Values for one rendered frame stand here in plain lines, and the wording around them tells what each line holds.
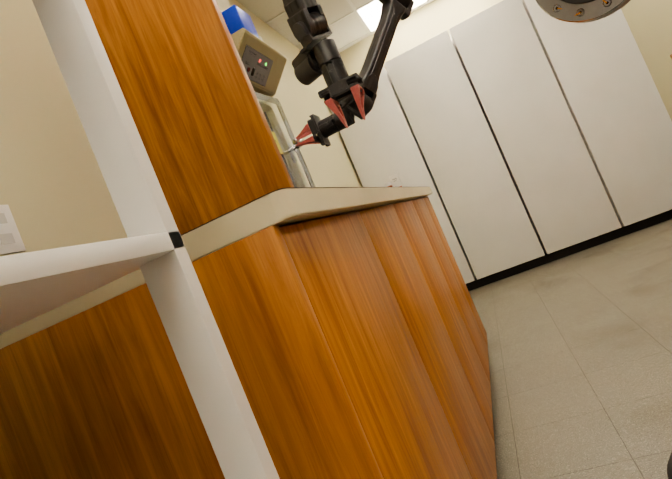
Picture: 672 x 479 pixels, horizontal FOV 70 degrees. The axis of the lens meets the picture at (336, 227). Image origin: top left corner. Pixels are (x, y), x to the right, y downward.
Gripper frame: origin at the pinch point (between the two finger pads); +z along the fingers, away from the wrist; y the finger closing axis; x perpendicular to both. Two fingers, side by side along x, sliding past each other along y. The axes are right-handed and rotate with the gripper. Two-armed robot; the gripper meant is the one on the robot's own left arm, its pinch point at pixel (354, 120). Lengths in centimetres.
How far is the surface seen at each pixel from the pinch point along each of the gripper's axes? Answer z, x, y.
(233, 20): -45, -17, 24
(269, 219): 19, 55, 6
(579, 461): 110, -33, -17
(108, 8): -61, -6, 54
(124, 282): 19, 55, 30
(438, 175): 6, -325, 5
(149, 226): 16, 72, 10
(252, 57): -35.6, -22.8, 25.0
